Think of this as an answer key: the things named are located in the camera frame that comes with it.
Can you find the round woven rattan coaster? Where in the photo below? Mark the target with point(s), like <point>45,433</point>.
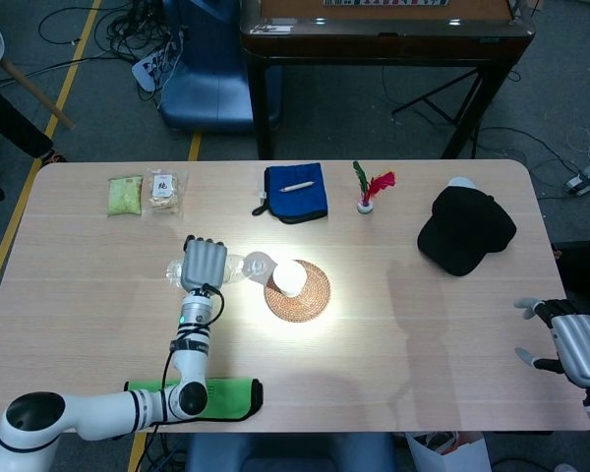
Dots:
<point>305,305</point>

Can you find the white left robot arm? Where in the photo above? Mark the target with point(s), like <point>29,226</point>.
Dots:
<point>105,410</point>

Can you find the black baseball cap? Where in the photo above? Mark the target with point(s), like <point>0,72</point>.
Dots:
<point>464,231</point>

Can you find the green snack packet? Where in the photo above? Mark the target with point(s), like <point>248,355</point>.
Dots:
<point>124,196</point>

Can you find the white power strip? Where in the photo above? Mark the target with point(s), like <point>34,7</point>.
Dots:
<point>150,66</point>

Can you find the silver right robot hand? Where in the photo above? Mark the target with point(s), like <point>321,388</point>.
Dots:
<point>582,349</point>

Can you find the beige pen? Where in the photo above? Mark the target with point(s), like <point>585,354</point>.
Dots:
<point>297,186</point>

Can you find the black tripod stand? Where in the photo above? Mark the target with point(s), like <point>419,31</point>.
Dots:
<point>435,100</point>

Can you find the clear biscuit packet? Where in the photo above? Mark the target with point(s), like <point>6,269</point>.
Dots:
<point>164,194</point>

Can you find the person's leg in black trousers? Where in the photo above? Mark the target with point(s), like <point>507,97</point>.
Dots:
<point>10,120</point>

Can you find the clear plastic bottle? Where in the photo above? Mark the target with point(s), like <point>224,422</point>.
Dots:
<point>238,273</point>

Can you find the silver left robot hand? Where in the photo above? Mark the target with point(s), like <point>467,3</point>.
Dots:
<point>204,263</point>

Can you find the white paper cup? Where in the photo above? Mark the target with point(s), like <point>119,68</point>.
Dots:
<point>287,280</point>

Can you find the dark wooden mahjong table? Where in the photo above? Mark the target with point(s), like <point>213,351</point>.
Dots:
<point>383,41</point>

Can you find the blue fabric pouch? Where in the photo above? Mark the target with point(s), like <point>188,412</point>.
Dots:
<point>302,204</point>

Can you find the blue chair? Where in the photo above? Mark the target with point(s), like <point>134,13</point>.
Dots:
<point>211,88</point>

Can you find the grey power strip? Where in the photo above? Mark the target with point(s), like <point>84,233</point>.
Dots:
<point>587,177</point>

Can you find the green microfiber towel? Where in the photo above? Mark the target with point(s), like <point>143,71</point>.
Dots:
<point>231,398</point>

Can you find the red green feather shuttlecock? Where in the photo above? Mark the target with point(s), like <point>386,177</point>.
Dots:
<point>373,189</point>

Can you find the white paper bag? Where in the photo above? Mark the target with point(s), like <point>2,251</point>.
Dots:
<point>452,452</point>

